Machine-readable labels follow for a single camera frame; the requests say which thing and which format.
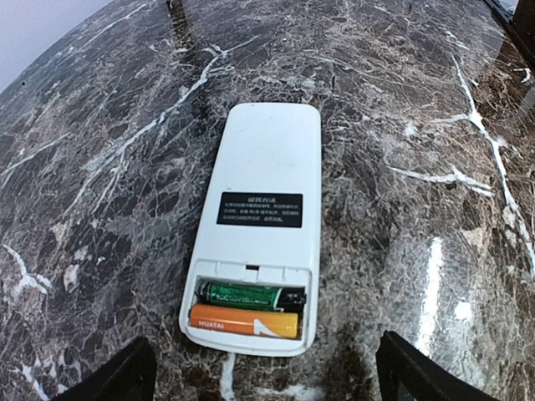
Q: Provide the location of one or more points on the black front table rail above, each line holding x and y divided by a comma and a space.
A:
518, 22

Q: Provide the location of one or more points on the white remote control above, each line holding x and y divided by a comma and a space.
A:
261, 220

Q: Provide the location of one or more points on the green AA battery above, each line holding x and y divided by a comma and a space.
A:
261, 298

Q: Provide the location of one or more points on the orange AA battery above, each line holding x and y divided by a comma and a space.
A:
245, 322

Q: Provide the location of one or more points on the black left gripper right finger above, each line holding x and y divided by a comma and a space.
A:
404, 373

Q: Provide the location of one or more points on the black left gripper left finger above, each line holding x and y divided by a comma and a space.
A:
128, 375

